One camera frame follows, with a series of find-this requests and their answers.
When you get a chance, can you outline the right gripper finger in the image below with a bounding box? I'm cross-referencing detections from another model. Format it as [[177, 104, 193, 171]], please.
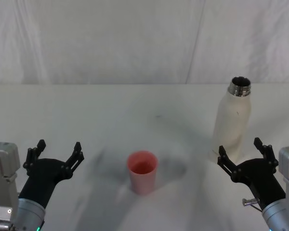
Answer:
[[217, 145, 243, 183], [253, 137, 279, 174]]

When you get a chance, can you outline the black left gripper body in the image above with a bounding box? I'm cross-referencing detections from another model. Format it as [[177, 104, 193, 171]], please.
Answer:
[[18, 158, 72, 210]]

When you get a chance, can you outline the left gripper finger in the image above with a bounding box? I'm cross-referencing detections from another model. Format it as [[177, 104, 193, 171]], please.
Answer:
[[61, 141, 85, 180], [23, 139, 47, 177]]

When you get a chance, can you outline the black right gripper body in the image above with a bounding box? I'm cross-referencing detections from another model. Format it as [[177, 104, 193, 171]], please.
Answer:
[[233, 158, 287, 211]]

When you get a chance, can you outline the cream vacuum bottle steel neck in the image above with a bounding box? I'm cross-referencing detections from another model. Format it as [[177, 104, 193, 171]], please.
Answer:
[[208, 76, 253, 164]]

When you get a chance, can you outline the pink plastic cup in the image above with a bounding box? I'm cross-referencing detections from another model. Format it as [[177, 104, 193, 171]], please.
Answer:
[[126, 150, 158, 196]]

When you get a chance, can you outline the white table cloth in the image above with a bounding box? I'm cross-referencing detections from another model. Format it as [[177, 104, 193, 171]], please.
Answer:
[[0, 83, 289, 231]]

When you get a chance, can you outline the white curtain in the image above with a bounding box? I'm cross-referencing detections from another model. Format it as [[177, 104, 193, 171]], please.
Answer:
[[0, 0, 289, 86]]

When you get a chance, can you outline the thin cable with silver plug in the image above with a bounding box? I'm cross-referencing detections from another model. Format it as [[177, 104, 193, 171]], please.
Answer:
[[242, 197, 264, 214]]

